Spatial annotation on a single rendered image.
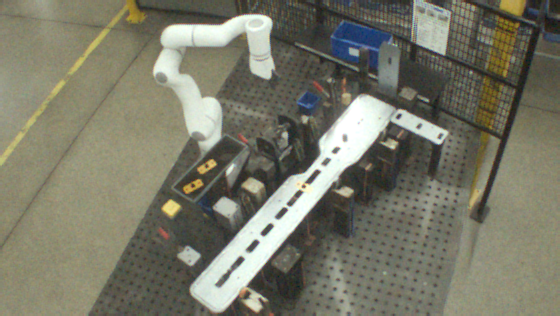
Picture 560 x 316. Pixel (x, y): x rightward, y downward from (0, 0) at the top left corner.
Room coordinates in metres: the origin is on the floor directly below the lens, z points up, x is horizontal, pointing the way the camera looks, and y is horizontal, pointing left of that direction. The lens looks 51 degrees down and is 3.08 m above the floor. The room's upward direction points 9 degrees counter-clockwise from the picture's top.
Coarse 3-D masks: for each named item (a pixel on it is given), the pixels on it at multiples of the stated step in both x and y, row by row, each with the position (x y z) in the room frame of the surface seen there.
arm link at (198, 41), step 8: (240, 16) 1.86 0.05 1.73; (248, 16) 1.86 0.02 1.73; (256, 16) 1.85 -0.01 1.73; (264, 16) 1.84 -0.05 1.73; (224, 24) 1.83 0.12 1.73; (232, 24) 1.83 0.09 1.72; (240, 24) 1.84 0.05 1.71; (272, 24) 1.83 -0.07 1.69; (192, 32) 1.82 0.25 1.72; (200, 32) 1.81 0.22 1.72; (208, 32) 1.80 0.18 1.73; (216, 32) 1.79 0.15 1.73; (224, 32) 1.79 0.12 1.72; (232, 32) 1.81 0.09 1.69; (240, 32) 1.84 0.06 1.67; (192, 40) 1.80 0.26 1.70; (200, 40) 1.79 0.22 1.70; (208, 40) 1.78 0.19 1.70; (216, 40) 1.77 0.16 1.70; (224, 40) 1.77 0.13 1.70
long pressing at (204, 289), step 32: (352, 128) 1.81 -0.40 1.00; (320, 160) 1.64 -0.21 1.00; (352, 160) 1.61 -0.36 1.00; (288, 192) 1.49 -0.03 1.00; (320, 192) 1.46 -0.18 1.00; (256, 224) 1.34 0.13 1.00; (288, 224) 1.32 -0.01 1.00; (224, 256) 1.21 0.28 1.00; (256, 256) 1.18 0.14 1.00; (192, 288) 1.07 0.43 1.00; (224, 288) 1.05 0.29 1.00
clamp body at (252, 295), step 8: (248, 288) 1.01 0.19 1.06; (248, 296) 1.00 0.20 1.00; (256, 296) 0.97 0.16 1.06; (240, 304) 0.95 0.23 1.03; (248, 304) 0.94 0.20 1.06; (256, 304) 0.93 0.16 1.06; (264, 304) 0.94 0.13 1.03; (248, 312) 0.93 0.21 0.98; (256, 312) 0.90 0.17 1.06; (264, 312) 0.92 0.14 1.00
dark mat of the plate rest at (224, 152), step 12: (216, 144) 1.70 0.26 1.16; (228, 144) 1.69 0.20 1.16; (240, 144) 1.68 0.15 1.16; (216, 156) 1.63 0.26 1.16; (228, 156) 1.62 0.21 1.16; (192, 168) 1.58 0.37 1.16; (216, 168) 1.56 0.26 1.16; (180, 180) 1.53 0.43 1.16; (192, 180) 1.52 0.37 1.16; (204, 180) 1.51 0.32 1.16; (192, 192) 1.45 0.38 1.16
